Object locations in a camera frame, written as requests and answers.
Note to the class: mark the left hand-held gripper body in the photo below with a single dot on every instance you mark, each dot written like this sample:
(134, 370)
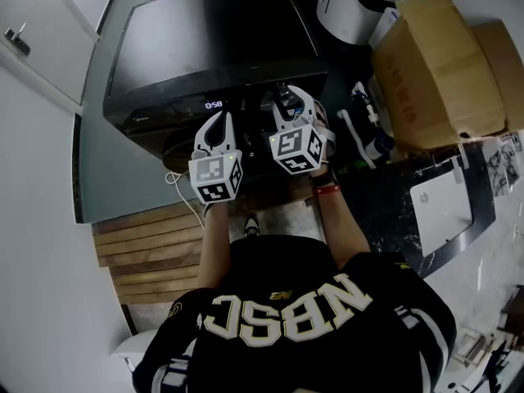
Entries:
(215, 176)

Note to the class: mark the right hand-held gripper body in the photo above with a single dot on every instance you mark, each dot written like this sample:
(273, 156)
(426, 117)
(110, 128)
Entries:
(294, 147)

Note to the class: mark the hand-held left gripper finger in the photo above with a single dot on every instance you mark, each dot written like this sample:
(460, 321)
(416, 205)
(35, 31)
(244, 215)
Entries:
(202, 135)
(230, 135)

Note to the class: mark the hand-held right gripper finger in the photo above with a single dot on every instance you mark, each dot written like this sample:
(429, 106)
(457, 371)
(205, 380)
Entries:
(277, 117)
(309, 102)

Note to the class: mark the black washing machine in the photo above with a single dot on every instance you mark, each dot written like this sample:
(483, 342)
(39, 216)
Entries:
(204, 35)

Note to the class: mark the person's left forearm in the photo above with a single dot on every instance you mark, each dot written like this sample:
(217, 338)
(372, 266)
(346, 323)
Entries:
(215, 248)

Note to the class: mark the person's right forearm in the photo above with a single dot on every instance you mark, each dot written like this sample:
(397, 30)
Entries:
(340, 227)

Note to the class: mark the person's right hand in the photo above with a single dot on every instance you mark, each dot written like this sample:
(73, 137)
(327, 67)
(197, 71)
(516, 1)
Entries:
(331, 145)

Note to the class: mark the black smartwatch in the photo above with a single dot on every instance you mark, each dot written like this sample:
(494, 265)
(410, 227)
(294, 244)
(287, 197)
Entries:
(325, 179)

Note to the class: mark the person's black and white shoe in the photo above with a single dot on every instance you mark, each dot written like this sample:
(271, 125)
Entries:
(251, 225)

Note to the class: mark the white plastic bottle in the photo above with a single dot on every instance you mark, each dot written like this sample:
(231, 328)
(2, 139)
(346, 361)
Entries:
(378, 147)

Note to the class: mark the black marble counter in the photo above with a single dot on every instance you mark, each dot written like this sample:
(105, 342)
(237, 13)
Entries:
(376, 203)

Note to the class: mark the wooden plank steps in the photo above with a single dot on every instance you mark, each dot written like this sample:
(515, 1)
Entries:
(151, 256)

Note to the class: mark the white appliance with dark stripe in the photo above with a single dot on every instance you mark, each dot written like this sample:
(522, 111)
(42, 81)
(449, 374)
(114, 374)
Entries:
(131, 354)
(356, 6)

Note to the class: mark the brown cardboard box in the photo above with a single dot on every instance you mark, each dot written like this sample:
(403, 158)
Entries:
(442, 76)

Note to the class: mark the chrome faucet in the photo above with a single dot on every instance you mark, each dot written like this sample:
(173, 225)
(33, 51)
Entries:
(458, 170)

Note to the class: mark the person's black jersey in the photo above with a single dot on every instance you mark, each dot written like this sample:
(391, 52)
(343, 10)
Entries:
(294, 334)

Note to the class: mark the white door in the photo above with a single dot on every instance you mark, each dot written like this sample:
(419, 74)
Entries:
(45, 27)

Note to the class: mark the marble pattern box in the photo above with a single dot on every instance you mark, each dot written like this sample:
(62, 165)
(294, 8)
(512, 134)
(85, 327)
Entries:
(503, 166)

